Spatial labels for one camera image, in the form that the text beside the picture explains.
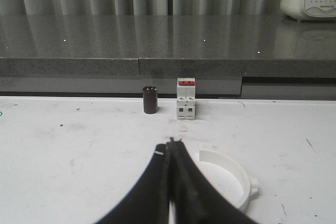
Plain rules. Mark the white half pipe clamp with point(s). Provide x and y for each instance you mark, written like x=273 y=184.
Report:
x=236 y=179

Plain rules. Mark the white circuit breaker red switch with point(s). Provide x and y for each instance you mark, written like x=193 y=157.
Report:
x=185 y=101

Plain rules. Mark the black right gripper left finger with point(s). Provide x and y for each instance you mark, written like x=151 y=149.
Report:
x=148 y=200

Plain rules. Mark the grey stone counter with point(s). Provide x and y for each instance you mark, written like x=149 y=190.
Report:
x=230 y=56

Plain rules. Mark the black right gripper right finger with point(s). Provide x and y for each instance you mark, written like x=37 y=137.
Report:
x=194 y=190

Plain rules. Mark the dark brown cylindrical capacitor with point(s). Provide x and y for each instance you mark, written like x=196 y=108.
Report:
x=150 y=99

